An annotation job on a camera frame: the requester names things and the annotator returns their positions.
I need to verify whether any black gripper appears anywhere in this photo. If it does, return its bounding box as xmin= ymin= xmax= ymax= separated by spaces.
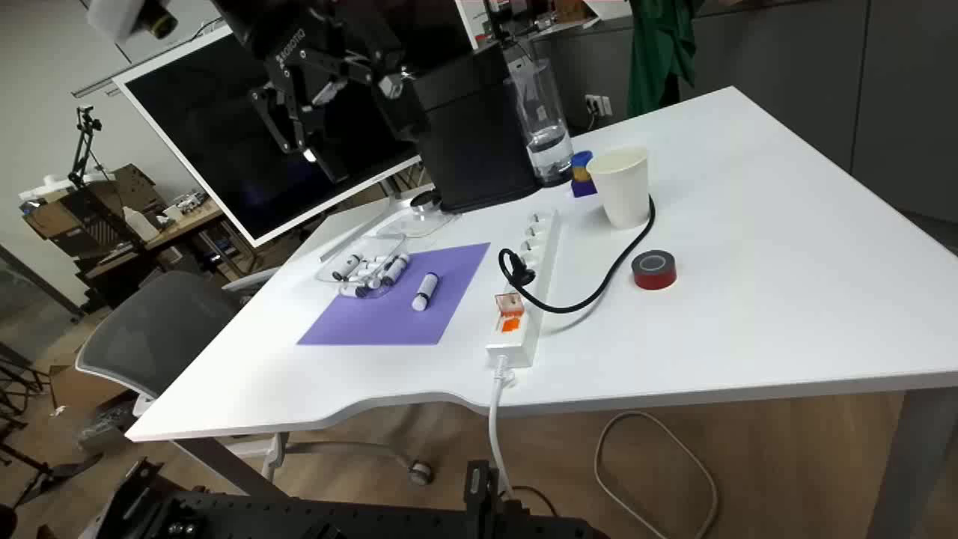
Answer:
xmin=214 ymin=0 xmax=407 ymax=165

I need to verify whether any clear plastic container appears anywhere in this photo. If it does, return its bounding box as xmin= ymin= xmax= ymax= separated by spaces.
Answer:
xmin=317 ymin=235 xmax=411 ymax=300

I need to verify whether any large black monitor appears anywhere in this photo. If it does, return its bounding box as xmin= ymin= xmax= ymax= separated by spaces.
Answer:
xmin=120 ymin=0 xmax=470 ymax=246

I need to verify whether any black coffee machine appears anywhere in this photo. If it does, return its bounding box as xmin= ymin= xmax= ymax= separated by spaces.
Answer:
xmin=374 ymin=48 xmax=539 ymax=211

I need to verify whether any black tripod stand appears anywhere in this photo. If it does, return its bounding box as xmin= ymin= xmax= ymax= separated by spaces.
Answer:
xmin=70 ymin=104 xmax=103 ymax=187

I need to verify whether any wooden cluttered desk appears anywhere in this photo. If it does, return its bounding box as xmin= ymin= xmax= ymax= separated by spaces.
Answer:
xmin=21 ymin=165 xmax=242 ymax=297

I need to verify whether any purple rectangular mat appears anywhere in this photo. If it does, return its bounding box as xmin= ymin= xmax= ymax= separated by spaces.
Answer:
xmin=302 ymin=243 xmax=489 ymax=343

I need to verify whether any grey office chair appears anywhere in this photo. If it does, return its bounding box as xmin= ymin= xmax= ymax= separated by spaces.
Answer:
xmin=75 ymin=268 xmax=241 ymax=397

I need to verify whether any blue yellow small object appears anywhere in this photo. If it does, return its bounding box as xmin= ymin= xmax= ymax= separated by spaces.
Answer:
xmin=573 ymin=150 xmax=596 ymax=198

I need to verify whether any white power strip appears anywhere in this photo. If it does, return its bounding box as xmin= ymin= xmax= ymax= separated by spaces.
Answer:
xmin=489 ymin=210 xmax=560 ymax=369

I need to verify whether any white paper cup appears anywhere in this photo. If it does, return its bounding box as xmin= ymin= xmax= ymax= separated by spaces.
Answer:
xmin=588 ymin=146 xmax=649 ymax=228

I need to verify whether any green hanging cloth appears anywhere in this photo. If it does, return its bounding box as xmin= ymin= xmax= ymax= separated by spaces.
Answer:
xmin=630 ymin=0 xmax=703 ymax=114

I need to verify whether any black power cable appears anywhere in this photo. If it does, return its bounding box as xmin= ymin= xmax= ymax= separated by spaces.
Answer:
xmin=497 ymin=195 xmax=658 ymax=313

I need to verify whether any white power strip cord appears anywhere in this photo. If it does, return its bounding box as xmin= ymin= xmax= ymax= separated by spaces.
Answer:
xmin=486 ymin=366 xmax=721 ymax=539

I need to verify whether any black camera rig base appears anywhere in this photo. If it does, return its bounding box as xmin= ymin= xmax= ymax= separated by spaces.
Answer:
xmin=94 ymin=460 xmax=608 ymax=539

